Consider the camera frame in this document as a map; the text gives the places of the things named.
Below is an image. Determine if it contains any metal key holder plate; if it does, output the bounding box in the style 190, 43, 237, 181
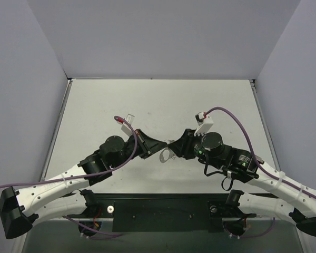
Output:
159, 139, 176, 163

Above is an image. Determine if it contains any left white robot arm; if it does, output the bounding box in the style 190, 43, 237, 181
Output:
0, 129, 167, 239

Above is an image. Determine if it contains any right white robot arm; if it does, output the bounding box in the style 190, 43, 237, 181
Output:
168, 129, 316, 237

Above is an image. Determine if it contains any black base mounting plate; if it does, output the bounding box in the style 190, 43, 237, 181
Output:
70, 193, 256, 232

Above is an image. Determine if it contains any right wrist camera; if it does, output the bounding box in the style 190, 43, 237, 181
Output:
194, 112, 214, 137

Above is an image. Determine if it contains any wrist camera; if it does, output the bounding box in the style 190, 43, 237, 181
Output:
121, 114, 135, 137
194, 112, 214, 137

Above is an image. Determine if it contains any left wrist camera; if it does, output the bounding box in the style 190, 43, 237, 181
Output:
121, 114, 135, 137

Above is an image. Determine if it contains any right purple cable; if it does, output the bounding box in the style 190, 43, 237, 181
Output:
204, 106, 316, 239

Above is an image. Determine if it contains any purple cable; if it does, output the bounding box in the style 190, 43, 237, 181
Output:
204, 106, 316, 239
0, 115, 137, 240

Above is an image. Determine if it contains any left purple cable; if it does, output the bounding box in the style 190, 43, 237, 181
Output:
0, 115, 137, 240

